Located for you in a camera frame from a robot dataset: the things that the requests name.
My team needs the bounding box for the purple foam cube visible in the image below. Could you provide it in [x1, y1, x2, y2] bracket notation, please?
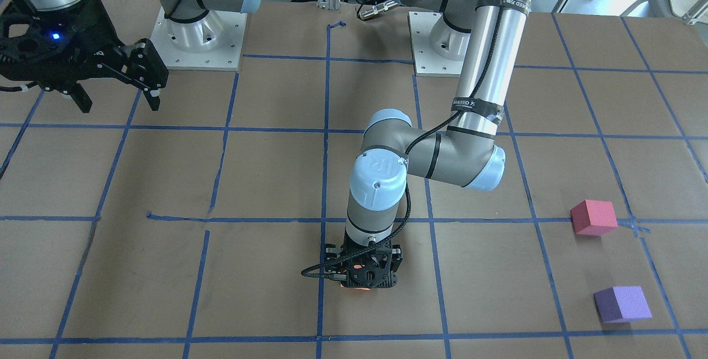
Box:
[592, 286, 653, 324]

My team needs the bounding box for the red foam cube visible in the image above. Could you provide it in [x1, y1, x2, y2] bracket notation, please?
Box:
[570, 200, 618, 236]

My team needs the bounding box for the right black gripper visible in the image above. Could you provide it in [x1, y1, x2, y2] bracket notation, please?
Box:
[1, 0, 169, 113]

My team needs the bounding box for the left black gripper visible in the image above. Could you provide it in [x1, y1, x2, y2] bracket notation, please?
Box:
[325, 242, 404, 289]

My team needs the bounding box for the orange foam cube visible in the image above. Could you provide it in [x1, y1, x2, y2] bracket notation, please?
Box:
[340, 263, 376, 289]

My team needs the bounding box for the brown paper mat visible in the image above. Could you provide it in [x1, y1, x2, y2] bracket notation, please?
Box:
[1, 3, 706, 358]

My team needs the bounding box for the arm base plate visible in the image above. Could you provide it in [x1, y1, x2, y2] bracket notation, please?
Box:
[409, 11, 470, 77]
[150, 8, 247, 71]

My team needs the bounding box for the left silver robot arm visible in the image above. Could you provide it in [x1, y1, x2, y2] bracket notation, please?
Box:
[301, 0, 531, 289]

